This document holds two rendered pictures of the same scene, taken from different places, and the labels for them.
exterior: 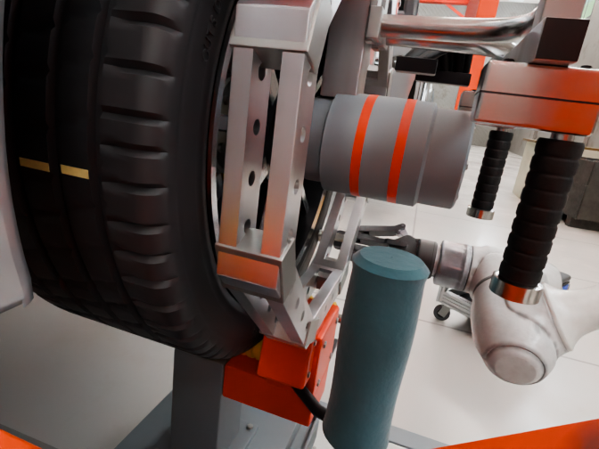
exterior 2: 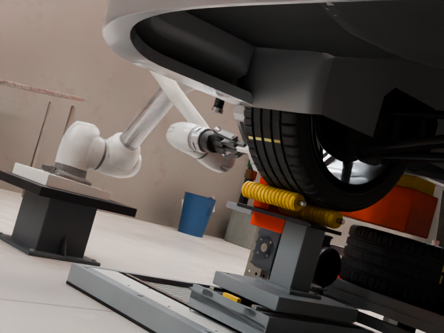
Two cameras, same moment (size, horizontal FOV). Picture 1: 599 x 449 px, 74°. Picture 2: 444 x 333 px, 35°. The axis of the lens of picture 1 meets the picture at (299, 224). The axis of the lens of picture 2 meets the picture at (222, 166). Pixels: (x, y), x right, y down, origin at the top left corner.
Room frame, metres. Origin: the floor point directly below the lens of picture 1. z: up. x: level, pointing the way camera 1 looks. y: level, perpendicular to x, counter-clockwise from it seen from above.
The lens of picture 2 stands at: (2.77, 1.12, 0.47)
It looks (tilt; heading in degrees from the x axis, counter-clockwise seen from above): 2 degrees up; 213
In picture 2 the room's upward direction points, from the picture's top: 16 degrees clockwise
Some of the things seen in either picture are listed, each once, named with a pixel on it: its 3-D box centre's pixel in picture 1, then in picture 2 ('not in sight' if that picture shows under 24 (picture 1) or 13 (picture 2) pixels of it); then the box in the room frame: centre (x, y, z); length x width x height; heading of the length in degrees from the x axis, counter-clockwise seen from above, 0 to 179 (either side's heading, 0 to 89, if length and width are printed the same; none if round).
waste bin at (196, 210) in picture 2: not in sight; (197, 213); (-3.15, -2.82, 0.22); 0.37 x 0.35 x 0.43; 165
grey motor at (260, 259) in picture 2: not in sight; (300, 274); (0.27, -0.01, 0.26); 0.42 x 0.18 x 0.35; 74
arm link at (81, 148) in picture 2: not in sight; (80, 145); (0.39, -1.20, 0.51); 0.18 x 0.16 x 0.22; 157
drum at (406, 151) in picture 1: (384, 150); not in sight; (0.57, -0.10, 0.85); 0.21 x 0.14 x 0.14; 74
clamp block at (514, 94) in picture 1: (533, 97); not in sight; (0.36, -0.18, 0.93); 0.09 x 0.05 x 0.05; 74
